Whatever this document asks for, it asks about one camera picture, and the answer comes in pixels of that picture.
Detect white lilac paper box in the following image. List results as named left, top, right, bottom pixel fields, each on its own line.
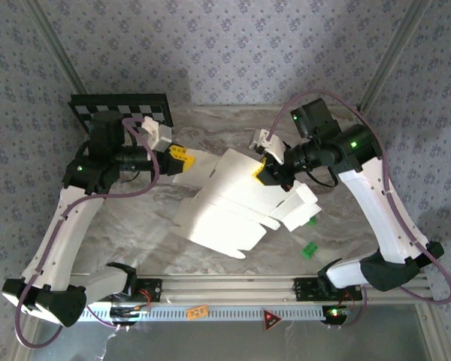
left=168, top=147, right=322, bottom=260

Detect black white checkerboard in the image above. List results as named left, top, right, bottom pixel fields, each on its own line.
left=68, top=93, right=174, bottom=135

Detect large green toy brick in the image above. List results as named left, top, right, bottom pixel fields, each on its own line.
left=300, top=241, right=320, bottom=260

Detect red triangle warning sticker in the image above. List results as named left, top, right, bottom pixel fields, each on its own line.
left=262, top=308, right=283, bottom=333

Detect orange label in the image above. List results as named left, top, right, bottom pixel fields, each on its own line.
left=186, top=305, right=209, bottom=321

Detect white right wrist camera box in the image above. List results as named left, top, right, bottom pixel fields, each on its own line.
left=248, top=129, right=286, bottom=165

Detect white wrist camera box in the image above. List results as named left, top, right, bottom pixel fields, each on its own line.
left=141, top=116, right=173, bottom=153
left=248, top=129, right=286, bottom=165

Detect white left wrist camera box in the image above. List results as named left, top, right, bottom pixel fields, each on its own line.
left=141, top=116, right=173, bottom=153

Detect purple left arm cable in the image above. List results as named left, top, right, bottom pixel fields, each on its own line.
left=14, top=117, right=161, bottom=349

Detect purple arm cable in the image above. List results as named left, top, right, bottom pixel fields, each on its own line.
left=266, top=89, right=451, bottom=330
left=14, top=117, right=161, bottom=349

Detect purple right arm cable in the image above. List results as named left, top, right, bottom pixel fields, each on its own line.
left=266, top=89, right=451, bottom=330

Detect aluminium frame post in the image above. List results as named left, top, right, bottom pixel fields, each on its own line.
left=24, top=0, right=89, bottom=97
left=359, top=0, right=433, bottom=110

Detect wide aluminium base rail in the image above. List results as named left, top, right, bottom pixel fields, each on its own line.
left=71, top=273, right=436, bottom=306

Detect grey slotted cable duct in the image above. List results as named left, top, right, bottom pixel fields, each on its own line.
left=77, top=305, right=326, bottom=323

